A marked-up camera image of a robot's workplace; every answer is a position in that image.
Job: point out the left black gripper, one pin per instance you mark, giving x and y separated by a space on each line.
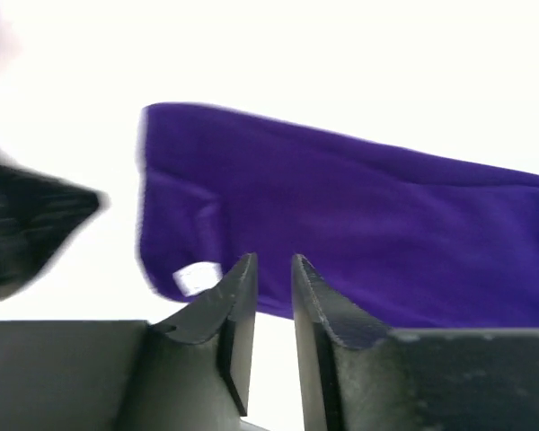
38 213

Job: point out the purple towel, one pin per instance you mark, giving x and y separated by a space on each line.
415 239

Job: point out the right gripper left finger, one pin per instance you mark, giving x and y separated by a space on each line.
190 371

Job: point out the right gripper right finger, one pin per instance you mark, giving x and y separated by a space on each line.
357 373

